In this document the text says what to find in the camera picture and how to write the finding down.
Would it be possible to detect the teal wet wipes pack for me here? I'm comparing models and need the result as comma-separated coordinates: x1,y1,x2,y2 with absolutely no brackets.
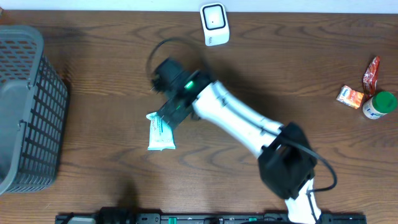
146,112,176,151

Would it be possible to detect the small orange snack packet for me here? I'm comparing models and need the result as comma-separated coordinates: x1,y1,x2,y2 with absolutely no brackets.
336,85,364,109

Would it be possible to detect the orange chocolate bar wrapper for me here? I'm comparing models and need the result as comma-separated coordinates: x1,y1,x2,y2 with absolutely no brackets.
363,56,380,99

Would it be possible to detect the green lid jar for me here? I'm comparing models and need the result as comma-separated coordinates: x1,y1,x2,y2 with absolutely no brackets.
363,91,397,119

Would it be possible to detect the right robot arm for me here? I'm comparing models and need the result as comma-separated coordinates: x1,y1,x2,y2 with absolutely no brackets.
153,70,322,223

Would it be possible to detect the white barcode scanner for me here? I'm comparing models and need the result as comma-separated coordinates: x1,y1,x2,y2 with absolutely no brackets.
200,2,230,47

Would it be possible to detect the grey plastic basket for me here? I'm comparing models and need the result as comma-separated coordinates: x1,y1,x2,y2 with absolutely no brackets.
1,26,70,194

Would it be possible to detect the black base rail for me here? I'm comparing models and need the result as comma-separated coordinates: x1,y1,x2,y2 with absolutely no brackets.
55,207,368,224

